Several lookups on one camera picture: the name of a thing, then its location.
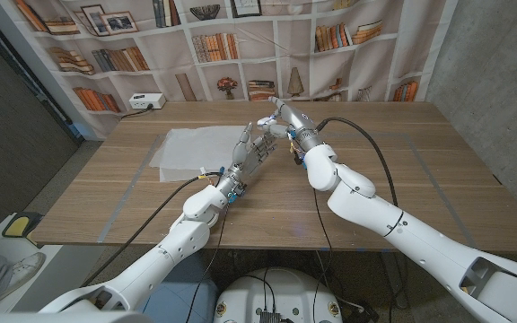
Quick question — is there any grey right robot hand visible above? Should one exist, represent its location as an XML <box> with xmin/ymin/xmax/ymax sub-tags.
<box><xmin>257</xmin><ymin>96</ymin><xmax>325</xmax><ymax>153</ymax></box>

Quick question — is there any blue grey box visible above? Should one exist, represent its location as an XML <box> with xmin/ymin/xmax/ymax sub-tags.
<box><xmin>141</xmin><ymin>249</ymin><xmax>219</xmax><ymax>323</ymax></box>

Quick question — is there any white airpods case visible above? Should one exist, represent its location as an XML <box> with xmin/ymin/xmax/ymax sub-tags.
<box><xmin>257</xmin><ymin>116</ymin><xmax>280</xmax><ymax>132</ymax></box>

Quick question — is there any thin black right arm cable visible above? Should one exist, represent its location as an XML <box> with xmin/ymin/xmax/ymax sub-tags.
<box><xmin>311</xmin><ymin>188</ymin><xmax>334</xmax><ymax>323</ymax></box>

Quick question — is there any black power strip cable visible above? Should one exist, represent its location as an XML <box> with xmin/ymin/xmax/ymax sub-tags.
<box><xmin>118</xmin><ymin>103</ymin><xmax>154</xmax><ymax>121</ymax></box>

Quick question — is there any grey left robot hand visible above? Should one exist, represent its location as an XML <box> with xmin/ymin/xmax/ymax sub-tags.
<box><xmin>215</xmin><ymin>121</ymin><xmax>280</xmax><ymax>198</ymax></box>

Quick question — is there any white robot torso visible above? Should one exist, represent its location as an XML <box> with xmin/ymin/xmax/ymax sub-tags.
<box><xmin>213</xmin><ymin>267</ymin><xmax>344</xmax><ymax>323</ymax></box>

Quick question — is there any white shoe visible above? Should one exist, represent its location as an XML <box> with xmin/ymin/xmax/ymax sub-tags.
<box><xmin>4</xmin><ymin>252</ymin><xmax>48</xmax><ymax>292</ymax></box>

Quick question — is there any printed bookshelf backdrop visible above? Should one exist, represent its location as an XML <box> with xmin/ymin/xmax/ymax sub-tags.
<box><xmin>13</xmin><ymin>0</ymin><xmax>460</xmax><ymax>140</ymax></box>

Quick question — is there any thin black torso cable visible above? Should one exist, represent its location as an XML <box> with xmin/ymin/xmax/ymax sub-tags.
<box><xmin>239</xmin><ymin>267</ymin><xmax>277</xmax><ymax>315</ymax></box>

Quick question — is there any grey table leg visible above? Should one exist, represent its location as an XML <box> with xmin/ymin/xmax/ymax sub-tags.
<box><xmin>377</xmin><ymin>249</ymin><xmax>410</xmax><ymax>310</ymax></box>

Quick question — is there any yellow and black pad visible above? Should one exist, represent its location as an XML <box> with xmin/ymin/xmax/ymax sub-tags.
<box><xmin>1</xmin><ymin>211</ymin><xmax>44</xmax><ymax>239</ymax></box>

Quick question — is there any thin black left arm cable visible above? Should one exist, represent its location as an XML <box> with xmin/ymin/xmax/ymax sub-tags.
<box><xmin>185</xmin><ymin>204</ymin><xmax>231</xmax><ymax>322</ymax></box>

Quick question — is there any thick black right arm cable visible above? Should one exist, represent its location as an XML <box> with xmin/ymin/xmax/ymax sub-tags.
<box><xmin>315</xmin><ymin>116</ymin><xmax>401</xmax><ymax>323</ymax></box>

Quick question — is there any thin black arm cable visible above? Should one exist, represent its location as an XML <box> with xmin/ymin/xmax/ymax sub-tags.
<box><xmin>311</xmin><ymin>188</ymin><xmax>334</xmax><ymax>323</ymax></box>
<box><xmin>185</xmin><ymin>204</ymin><xmax>231</xmax><ymax>322</ymax></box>

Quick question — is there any white low platform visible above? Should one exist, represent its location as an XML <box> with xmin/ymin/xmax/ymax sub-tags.
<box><xmin>0</xmin><ymin>213</ymin><xmax>65</xmax><ymax>315</ymax></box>

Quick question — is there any white power strip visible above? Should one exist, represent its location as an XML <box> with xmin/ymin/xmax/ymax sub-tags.
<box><xmin>127</xmin><ymin>92</ymin><xmax>167</xmax><ymax>110</ymax></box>

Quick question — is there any translucent plastic sheet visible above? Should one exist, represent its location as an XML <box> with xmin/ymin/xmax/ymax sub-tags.
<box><xmin>149</xmin><ymin>125</ymin><xmax>253</xmax><ymax>183</ymax></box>

